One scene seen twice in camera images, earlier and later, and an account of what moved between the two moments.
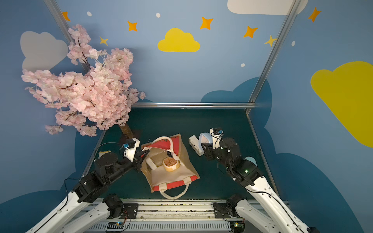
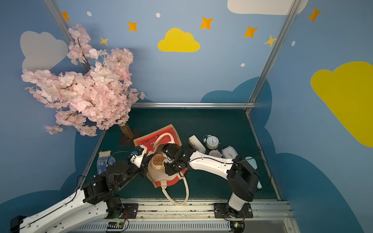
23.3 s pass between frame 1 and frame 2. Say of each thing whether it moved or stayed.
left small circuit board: stayed
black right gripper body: moved
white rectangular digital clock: stayed
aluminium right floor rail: stayed
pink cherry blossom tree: stayed
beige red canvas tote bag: moved
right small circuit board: stayed
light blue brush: stayed
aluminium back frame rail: stayed
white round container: moved
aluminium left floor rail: stayed
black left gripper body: moved
